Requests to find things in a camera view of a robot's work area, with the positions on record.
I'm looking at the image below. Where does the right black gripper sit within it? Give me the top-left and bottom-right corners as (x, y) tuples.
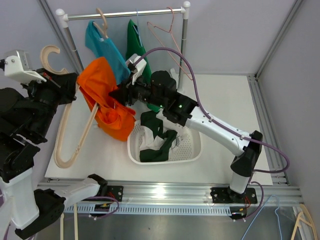
(108, 72), (166, 110)

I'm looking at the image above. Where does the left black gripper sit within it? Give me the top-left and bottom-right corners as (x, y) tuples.
(22, 66), (79, 138)

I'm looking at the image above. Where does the orange t shirt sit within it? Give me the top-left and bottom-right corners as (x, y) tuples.
(77, 57), (136, 142)

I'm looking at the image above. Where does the beige wooden hanger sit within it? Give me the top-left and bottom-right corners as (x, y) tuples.
(93, 7), (109, 39)
(39, 44), (101, 169)

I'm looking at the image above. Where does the bright green t shirt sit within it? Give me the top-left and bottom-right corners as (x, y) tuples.
(125, 19), (161, 112)

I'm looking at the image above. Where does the dark green white t shirt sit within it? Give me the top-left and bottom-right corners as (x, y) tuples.
(139, 111), (188, 163)

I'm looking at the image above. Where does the blue wire hanger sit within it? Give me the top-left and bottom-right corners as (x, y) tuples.
(134, 9), (144, 48)

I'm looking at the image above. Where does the pink wire hanger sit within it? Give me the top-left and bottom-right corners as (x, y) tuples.
(146, 6), (195, 81)

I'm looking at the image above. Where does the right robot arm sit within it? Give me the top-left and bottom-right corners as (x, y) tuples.
(109, 70), (263, 203)

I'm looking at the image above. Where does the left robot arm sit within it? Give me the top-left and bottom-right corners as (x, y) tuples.
(0, 68), (108, 240)

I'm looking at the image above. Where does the blue t shirt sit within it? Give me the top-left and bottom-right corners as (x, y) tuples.
(85, 21), (130, 85)

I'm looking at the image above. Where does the beige hanger on floor left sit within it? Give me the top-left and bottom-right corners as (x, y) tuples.
(59, 203), (79, 240)

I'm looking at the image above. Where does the beige hanger on floor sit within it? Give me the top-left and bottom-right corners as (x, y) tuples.
(59, 203), (79, 240)
(290, 204), (318, 240)

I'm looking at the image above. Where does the beige hanger on floor right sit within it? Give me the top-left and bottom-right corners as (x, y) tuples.
(290, 204), (318, 240)

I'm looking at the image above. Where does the metal clothes rack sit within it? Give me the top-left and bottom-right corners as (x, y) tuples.
(55, 0), (192, 93)

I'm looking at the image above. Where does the white plastic basket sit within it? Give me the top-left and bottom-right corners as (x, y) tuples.
(127, 120), (203, 165)

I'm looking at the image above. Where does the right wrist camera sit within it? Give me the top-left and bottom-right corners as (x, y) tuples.
(125, 53), (147, 85)

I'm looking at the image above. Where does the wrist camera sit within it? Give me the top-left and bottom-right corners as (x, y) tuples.
(125, 53), (147, 85)
(4, 49), (47, 85)

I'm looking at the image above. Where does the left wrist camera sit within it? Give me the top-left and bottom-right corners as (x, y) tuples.
(4, 49), (47, 85)

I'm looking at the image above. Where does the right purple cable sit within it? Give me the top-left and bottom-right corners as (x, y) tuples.
(134, 47), (292, 221)

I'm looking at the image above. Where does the aluminium rail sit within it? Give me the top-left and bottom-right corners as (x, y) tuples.
(37, 177), (303, 217)

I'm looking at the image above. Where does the light blue wire hanger floor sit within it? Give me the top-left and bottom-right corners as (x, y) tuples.
(240, 194), (284, 240)

